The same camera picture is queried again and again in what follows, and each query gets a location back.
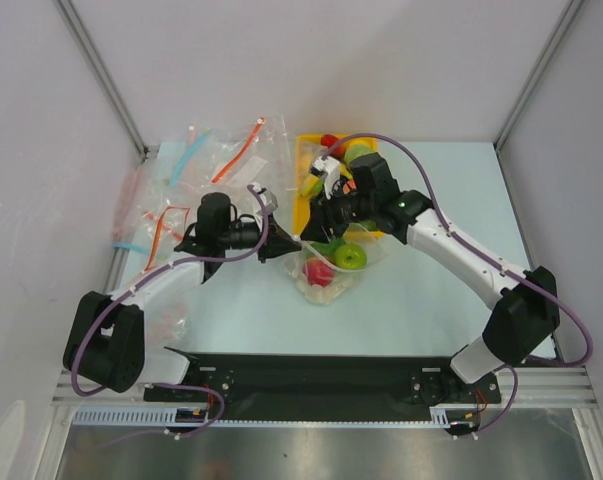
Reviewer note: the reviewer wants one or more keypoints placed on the blue zipper clear bag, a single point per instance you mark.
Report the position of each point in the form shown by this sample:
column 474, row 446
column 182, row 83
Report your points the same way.
column 190, row 163

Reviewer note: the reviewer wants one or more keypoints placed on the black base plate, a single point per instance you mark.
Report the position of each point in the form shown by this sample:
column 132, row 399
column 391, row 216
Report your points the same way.
column 326, row 383

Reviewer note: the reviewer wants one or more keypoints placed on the green cabbage toy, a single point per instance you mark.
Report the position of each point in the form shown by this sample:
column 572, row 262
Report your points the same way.
column 356, row 149

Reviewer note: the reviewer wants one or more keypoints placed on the aluminium frame post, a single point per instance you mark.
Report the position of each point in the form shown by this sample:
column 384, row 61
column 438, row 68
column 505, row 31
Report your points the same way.
column 551, row 49
column 96, row 64

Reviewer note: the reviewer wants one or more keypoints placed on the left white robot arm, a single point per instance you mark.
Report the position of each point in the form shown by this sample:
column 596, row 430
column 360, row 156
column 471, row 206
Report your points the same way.
column 107, row 348

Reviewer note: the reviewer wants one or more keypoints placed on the right aluminium frame post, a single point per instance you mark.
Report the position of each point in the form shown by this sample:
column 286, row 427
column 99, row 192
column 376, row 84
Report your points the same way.
column 551, row 49

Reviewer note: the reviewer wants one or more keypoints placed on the green lettuce toy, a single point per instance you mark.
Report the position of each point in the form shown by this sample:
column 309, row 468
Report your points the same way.
column 328, row 249

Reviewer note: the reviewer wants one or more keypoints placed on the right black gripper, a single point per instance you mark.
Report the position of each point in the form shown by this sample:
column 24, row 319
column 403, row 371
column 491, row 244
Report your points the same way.
column 325, row 211

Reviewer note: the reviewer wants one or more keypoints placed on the yellow banana toy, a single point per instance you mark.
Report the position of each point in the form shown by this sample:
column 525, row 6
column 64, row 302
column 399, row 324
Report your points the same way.
column 312, row 185

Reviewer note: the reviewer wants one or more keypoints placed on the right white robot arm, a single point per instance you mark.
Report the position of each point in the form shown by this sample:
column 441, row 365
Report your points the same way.
column 523, row 313

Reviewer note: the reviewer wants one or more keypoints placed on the red pomegranate toy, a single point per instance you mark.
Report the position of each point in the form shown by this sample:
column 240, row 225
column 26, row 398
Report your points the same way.
column 318, row 273

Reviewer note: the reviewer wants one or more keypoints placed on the pink dotted bag front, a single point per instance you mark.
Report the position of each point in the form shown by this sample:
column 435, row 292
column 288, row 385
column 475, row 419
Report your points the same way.
column 167, row 325

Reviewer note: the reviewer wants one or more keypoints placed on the left aluminium frame post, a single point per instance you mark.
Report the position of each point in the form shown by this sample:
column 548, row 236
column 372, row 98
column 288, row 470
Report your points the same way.
column 96, row 64

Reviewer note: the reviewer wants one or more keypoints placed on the yellow plastic tray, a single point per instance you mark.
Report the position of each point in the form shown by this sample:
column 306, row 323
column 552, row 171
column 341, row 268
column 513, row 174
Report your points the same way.
column 301, row 208

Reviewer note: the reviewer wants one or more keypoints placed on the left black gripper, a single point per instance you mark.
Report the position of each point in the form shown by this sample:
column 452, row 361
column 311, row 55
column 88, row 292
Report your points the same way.
column 276, row 244

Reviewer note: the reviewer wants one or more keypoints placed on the aluminium front rail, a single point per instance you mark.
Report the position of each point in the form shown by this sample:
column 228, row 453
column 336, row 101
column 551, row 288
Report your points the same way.
column 538, row 388

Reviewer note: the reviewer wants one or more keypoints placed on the white cable duct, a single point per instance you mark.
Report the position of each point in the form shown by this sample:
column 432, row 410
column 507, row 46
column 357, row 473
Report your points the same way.
column 189, row 417

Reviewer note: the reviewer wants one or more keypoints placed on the white dotted zip bag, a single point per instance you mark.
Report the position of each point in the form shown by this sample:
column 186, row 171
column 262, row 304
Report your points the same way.
column 344, row 280

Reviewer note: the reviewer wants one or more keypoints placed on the peach toy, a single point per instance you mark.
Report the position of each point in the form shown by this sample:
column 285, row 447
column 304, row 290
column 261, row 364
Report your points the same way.
column 348, row 187

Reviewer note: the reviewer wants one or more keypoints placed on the orange zipper clear bag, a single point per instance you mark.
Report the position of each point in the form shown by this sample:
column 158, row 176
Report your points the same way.
column 258, row 153

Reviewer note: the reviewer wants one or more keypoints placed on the red strawberry toy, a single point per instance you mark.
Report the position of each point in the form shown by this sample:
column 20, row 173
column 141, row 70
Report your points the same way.
column 328, row 140

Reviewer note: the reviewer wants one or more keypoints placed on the green lime toy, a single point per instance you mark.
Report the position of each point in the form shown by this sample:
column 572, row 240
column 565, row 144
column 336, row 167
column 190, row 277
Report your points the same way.
column 350, row 256

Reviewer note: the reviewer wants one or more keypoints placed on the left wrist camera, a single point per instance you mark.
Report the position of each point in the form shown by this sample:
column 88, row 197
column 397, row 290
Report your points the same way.
column 269, row 201

